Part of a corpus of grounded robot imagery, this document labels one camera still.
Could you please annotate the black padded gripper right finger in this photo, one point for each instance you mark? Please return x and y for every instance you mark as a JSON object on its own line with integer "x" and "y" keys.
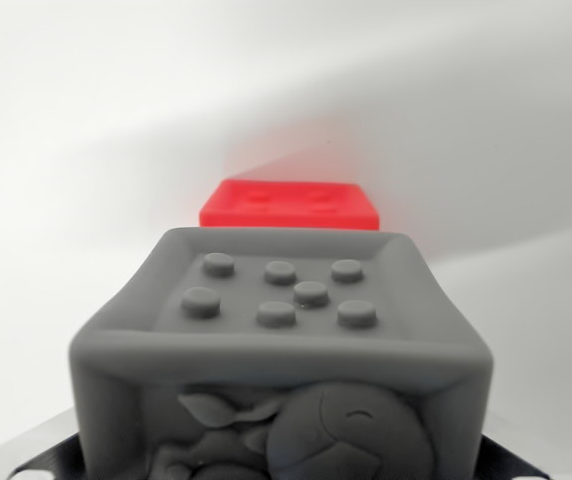
{"x": 513, "y": 457}

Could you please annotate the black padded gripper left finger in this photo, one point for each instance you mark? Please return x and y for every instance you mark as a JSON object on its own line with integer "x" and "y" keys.
{"x": 41, "y": 457}

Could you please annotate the grey embossed rubber cube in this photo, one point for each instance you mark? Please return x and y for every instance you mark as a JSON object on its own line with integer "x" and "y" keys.
{"x": 286, "y": 350}

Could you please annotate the red rubber cube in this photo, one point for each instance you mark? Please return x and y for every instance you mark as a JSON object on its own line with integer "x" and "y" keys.
{"x": 291, "y": 205}

